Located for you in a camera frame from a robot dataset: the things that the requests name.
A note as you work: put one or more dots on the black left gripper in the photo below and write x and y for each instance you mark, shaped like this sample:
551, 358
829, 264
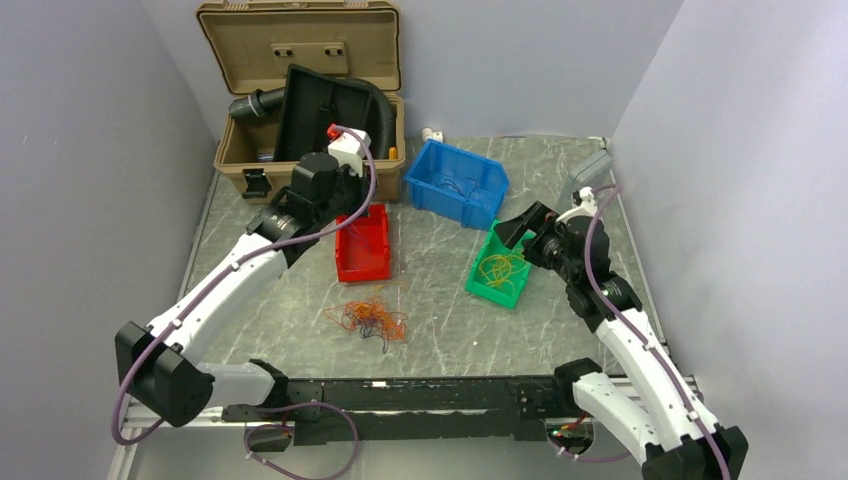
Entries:
360, 185

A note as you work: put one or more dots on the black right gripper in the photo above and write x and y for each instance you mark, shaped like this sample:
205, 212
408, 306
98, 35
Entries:
537, 217

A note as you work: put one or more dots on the white pipe elbow fitting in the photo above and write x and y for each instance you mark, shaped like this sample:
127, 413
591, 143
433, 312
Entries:
428, 134

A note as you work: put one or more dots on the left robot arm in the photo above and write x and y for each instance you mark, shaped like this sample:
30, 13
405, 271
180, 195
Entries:
161, 363

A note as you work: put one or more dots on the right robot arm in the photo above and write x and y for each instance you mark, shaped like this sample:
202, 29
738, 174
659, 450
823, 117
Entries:
669, 432

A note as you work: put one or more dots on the red plastic bin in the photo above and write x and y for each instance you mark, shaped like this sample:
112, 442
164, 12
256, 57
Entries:
362, 249

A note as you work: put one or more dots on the green plastic bin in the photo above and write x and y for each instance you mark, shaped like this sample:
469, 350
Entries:
498, 274

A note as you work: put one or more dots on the grey plastic case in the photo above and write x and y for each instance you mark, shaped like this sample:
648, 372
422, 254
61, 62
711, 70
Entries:
592, 172

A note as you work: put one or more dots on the black tray insert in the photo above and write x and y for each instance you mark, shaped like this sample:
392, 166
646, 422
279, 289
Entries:
312, 102

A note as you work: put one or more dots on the blue plastic bin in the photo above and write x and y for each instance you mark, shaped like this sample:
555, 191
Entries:
457, 184

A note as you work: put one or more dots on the tan open toolbox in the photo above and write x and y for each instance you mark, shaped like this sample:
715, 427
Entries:
255, 43

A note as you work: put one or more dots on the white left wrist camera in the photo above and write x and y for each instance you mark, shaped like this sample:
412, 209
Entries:
349, 149

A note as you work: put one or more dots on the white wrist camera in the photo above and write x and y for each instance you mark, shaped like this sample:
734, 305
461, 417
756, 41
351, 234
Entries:
349, 149
582, 202

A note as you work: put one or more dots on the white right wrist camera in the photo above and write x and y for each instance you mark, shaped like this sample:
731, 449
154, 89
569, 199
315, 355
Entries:
582, 202

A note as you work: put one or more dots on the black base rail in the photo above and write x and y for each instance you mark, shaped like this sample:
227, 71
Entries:
523, 408

